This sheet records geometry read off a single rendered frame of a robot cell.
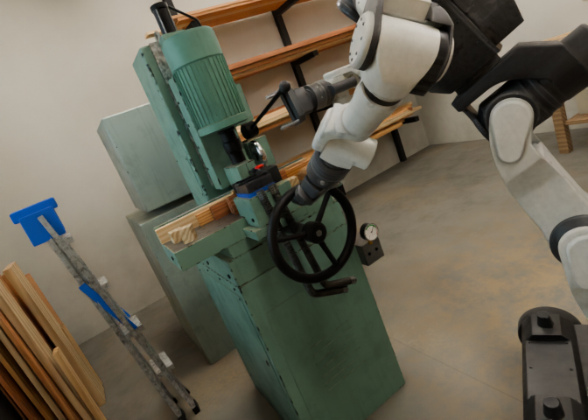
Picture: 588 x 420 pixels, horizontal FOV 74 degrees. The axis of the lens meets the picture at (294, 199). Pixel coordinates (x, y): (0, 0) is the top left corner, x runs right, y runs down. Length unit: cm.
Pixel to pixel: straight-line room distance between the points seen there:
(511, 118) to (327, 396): 106
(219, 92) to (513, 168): 84
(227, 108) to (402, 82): 78
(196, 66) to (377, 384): 129
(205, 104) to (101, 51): 246
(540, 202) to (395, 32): 65
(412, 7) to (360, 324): 112
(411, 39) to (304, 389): 116
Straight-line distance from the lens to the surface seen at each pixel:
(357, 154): 78
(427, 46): 60
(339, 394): 155
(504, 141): 101
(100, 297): 186
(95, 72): 363
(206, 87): 128
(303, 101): 128
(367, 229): 136
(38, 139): 354
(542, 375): 143
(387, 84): 59
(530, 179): 106
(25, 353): 224
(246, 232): 118
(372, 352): 157
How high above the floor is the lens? 117
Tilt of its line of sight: 14 degrees down
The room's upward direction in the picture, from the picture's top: 22 degrees counter-clockwise
